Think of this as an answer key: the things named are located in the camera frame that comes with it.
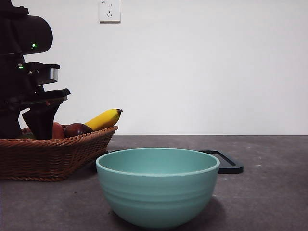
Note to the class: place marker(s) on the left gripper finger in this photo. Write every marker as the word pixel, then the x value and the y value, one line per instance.
pixel 8 125
pixel 43 122

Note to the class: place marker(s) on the teal bowl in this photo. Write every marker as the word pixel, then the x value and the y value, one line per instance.
pixel 156 197

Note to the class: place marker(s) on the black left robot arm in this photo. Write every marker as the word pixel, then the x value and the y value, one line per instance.
pixel 24 31

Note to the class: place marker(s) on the red apple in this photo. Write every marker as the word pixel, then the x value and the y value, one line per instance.
pixel 57 131

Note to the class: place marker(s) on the dark red plum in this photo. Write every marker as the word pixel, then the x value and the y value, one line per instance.
pixel 77 130

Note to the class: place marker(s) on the brown wicker basket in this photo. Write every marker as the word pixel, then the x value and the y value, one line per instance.
pixel 60 158

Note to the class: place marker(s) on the yellow banana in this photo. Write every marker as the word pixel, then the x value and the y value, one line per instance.
pixel 106 119

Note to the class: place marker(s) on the black tray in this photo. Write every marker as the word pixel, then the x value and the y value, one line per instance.
pixel 231 167

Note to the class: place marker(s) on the pale grey camera box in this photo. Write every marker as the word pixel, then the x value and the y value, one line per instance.
pixel 54 74

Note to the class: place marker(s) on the white wall socket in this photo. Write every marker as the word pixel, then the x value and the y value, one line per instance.
pixel 110 12

